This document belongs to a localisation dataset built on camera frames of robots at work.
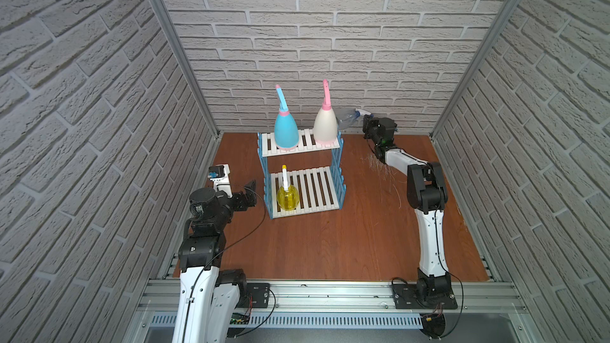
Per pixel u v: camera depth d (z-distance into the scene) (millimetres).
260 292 741
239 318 708
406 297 729
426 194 625
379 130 856
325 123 741
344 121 983
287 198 944
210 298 455
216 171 579
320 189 971
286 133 725
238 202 619
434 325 686
